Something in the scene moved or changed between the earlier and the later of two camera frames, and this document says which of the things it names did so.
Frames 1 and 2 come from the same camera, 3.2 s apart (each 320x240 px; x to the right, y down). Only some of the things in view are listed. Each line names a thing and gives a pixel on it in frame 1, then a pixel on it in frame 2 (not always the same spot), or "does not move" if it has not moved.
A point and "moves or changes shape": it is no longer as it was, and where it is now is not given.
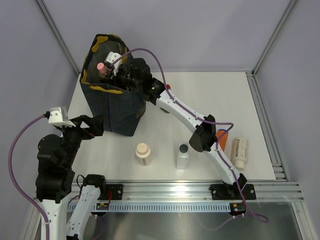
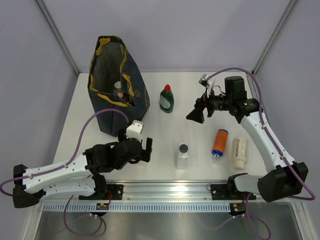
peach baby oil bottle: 102,69 -> 124,96
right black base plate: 232,192 does not move
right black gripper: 116,76 -> 205,101
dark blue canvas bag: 122,109 moves or changes shape
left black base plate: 116,191 does not move
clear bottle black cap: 182,157 does not move
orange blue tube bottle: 223,140 does not move
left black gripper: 95,125 -> 144,155
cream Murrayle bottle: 239,153 does not move
